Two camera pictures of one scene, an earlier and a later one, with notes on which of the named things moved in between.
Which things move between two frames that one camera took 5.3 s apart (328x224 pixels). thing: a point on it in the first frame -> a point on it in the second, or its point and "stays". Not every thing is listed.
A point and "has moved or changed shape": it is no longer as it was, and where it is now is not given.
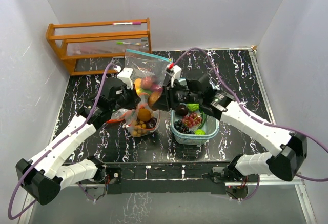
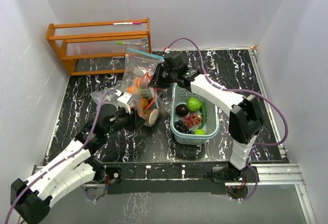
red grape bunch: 193,119 stays
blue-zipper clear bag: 148,71 stays
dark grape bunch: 180,126 stays
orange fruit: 144,115 -> 144,102
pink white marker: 127,23 stays
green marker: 129,43 stays
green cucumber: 204,116 stays
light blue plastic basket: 211,128 stays
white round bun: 152,98 -> 150,116
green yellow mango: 138,85 has moved or changed shape
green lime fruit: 199,131 stays
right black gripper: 166,102 -> 156,80
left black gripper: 135,98 -> 135,121
